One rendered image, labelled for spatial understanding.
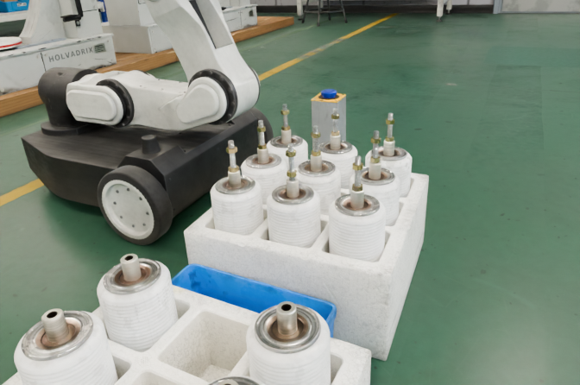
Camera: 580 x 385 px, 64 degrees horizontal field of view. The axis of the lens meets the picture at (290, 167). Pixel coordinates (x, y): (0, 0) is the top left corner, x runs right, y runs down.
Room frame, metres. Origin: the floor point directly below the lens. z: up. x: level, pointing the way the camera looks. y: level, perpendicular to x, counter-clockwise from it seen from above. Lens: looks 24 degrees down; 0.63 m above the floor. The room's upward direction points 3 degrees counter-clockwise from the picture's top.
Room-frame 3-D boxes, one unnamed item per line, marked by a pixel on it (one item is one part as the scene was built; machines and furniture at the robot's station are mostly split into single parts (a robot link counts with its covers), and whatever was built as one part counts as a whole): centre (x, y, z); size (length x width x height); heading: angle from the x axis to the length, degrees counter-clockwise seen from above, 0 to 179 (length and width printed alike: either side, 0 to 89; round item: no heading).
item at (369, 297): (0.84, -0.05, 0.09); 0.39 x 0.39 x 0.18; 65
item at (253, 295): (0.61, 0.09, 0.06); 0.30 x 0.11 x 0.12; 62
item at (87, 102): (1.37, 0.51, 0.28); 0.21 x 0.20 x 0.13; 63
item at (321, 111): (1.14, -0.11, 0.16); 0.07 x 0.07 x 0.31; 65
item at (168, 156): (1.35, 0.48, 0.19); 0.64 x 0.52 x 0.33; 63
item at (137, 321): (0.52, 0.22, 0.16); 0.10 x 0.10 x 0.18
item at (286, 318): (0.41, 0.01, 0.26); 0.02 x 0.02 x 0.03
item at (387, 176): (0.79, -0.16, 0.25); 0.08 x 0.08 x 0.01
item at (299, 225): (0.73, 0.00, 0.16); 0.10 x 0.10 x 0.18
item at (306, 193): (0.73, 0.00, 0.25); 0.08 x 0.08 x 0.01
